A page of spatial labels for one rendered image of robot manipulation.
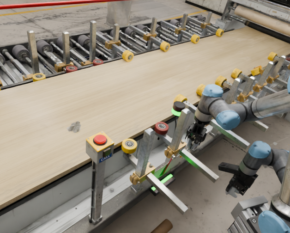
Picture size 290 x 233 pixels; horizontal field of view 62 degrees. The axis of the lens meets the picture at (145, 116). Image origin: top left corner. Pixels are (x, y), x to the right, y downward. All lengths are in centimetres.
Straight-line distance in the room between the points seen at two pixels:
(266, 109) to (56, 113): 105
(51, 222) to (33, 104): 65
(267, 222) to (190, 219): 140
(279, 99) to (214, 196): 160
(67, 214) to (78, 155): 32
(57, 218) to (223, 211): 145
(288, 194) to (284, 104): 29
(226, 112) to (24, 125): 99
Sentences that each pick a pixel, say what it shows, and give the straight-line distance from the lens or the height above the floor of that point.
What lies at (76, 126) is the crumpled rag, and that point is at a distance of 134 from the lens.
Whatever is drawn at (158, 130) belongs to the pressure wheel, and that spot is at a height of 90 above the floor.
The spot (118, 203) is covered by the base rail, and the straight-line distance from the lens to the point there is 130.
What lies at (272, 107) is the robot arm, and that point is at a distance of 93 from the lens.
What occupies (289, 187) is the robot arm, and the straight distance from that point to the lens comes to 76.
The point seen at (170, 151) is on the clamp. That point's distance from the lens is 133.
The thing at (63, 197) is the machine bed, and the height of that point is 67.
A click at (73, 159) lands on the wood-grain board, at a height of 90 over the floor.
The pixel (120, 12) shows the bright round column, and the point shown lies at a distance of 520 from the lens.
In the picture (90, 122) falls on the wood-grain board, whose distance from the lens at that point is 138.
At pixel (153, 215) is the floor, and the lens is 211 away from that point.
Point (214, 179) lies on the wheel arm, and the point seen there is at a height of 86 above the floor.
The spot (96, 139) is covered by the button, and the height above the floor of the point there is 123.
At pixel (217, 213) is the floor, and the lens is 230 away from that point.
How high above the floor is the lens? 182
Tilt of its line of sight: 39 degrees down
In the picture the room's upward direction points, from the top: 12 degrees clockwise
